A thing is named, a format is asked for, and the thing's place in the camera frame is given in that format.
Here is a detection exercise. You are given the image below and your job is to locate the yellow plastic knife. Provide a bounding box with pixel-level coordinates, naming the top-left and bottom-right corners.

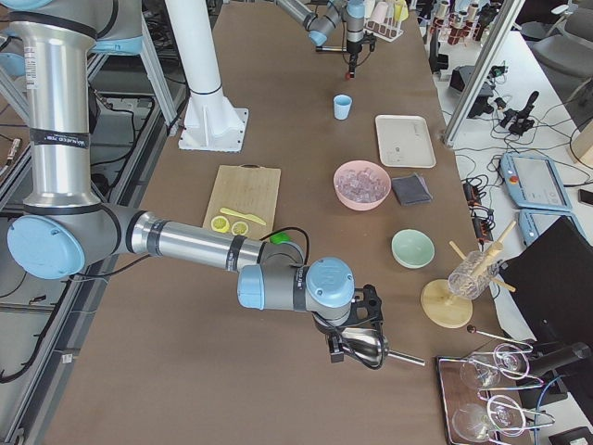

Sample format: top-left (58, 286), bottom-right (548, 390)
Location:
top-left (220, 207), bottom-right (267, 226)

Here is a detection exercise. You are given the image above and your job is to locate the bamboo cutting board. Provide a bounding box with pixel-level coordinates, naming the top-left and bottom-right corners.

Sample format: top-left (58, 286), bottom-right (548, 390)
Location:
top-left (202, 165), bottom-right (281, 239)

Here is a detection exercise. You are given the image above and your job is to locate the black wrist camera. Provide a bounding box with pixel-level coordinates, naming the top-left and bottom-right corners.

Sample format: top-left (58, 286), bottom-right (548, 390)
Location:
top-left (361, 32), bottom-right (376, 52)

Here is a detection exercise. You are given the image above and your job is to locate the lemon half slice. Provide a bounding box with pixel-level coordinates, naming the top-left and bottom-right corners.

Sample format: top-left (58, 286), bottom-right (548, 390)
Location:
top-left (210, 215), bottom-right (231, 234)
top-left (231, 221), bottom-right (249, 236)

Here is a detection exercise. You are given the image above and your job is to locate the light blue plastic cup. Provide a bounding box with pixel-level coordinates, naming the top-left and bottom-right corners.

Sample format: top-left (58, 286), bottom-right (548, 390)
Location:
top-left (333, 94), bottom-right (353, 121)

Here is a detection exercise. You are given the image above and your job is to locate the wire glass holder tray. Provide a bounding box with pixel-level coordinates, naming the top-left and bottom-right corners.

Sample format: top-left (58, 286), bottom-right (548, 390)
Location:
top-left (435, 341), bottom-right (555, 444)

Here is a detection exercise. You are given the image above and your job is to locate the aluminium frame post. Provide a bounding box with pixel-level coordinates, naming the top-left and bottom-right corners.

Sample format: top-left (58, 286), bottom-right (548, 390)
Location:
top-left (442, 0), bottom-right (524, 148)

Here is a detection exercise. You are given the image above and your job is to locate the blue teach pendant upper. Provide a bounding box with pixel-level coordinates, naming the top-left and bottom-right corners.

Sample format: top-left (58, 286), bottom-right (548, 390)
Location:
top-left (499, 153), bottom-right (573, 211)

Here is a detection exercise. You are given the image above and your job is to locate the clear textured glass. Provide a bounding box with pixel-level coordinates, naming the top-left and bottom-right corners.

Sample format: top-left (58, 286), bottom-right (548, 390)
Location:
top-left (448, 251), bottom-right (499, 300)

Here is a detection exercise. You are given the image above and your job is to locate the mint green bowl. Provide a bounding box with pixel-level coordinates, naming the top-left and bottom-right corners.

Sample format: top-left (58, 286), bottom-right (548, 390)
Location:
top-left (391, 229), bottom-right (435, 269)

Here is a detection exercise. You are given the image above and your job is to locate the blue teach pendant lower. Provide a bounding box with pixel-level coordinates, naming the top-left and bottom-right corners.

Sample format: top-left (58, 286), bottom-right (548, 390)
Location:
top-left (518, 209), bottom-right (580, 247)

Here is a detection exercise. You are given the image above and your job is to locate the white rack with cups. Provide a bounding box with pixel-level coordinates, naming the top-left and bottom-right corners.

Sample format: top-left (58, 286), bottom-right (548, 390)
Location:
top-left (363, 0), bottom-right (409, 43)

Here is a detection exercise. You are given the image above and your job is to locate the wine glass upper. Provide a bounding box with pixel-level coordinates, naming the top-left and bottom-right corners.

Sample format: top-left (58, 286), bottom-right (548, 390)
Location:
top-left (460, 343), bottom-right (528, 389)

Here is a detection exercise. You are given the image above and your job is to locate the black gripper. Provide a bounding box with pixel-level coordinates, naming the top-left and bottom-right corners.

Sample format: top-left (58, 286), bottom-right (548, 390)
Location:
top-left (347, 40), bottom-right (362, 78)
top-left (313, 314), bottom-right (351, 363)

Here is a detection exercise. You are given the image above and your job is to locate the blue teach pendant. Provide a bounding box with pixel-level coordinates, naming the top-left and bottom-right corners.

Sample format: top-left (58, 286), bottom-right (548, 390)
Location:
top-left (499, 153), bottom-right (573, 211)
top-left (518, 209), bottom-right (580, 247)

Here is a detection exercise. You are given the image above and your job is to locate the green lime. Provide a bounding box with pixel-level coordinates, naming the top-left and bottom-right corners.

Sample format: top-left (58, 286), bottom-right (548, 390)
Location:
top-left (269, 231), bottom-right (291, 245)

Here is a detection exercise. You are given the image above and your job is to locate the grey folded cloth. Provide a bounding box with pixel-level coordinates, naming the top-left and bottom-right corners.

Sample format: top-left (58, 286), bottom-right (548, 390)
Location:
top-left (391, 173), bottom-right (433, 206)

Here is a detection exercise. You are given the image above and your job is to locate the pink bowl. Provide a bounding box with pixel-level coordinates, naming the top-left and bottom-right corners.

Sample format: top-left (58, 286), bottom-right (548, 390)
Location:
top-left (333, 159), bottom-right (393, 212)

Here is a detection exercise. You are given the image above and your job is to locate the steel ice scoop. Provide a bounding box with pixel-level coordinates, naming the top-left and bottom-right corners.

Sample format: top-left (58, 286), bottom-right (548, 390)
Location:
top-left (340, 327), bottom-right (425, 370)

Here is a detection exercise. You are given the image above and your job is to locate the wine glass lower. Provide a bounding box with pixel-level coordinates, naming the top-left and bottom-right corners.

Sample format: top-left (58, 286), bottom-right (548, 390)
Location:
top-left (452, 395), bottom-right (527, 444)

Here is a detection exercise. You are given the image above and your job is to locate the cream rabbit tray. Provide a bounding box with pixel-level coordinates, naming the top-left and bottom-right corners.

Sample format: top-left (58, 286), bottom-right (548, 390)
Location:
top-left (374, 115), bottom-right (436, 169)

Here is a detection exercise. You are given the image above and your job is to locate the wine glass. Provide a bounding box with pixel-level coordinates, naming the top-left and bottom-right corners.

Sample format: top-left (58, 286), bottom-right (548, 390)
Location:
top-left (460, 343), bottom-right (528, 389)
top-left (452, 395), bottom-right (527, 444)

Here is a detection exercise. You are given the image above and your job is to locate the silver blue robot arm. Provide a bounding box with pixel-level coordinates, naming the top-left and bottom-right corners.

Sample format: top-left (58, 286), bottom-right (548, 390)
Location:
top-left (7, 1), bottom-right (356, 362)
top-left (273, 0), bottom-right (375, 79)

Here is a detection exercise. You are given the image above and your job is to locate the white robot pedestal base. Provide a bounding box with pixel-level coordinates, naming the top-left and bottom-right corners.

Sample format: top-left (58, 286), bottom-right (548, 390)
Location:
top-left (166, 0), bottom-right (248, 153)

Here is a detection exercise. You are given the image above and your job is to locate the wooden cup drying rack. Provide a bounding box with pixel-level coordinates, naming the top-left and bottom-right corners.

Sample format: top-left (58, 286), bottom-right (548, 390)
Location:
top-left (421, 221), bottom-right (516, 328)

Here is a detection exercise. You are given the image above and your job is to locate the long bar spoon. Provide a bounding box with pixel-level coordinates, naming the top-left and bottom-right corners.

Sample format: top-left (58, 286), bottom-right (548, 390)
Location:
top-left (466, 324), bottom-right (534, 346)

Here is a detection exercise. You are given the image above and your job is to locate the lemon half slice lower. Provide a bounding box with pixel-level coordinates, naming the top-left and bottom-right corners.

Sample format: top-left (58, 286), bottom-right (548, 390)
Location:
top-left (231, 221), bottom-right (249, 236)

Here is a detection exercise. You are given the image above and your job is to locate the lemon half slice upper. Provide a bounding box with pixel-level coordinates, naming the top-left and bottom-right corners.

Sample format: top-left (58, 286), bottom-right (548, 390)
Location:
top-left (210, 215), bottom-right (231, 234)

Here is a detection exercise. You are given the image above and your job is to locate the red wire cup rack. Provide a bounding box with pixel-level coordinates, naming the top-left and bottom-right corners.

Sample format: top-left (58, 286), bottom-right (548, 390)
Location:
top-left (424, 1), bottom-right (499, 45)

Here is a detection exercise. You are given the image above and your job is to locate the pile of clear ice cubes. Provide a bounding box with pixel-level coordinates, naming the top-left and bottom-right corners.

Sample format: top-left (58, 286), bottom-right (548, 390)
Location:
top-left (336, 167), bottom-right (389, 205)

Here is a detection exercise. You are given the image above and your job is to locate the black monitor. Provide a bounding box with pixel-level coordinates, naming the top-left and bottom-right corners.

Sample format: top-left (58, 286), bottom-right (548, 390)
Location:
top-left (500, 217), bottom-right (592, 345)

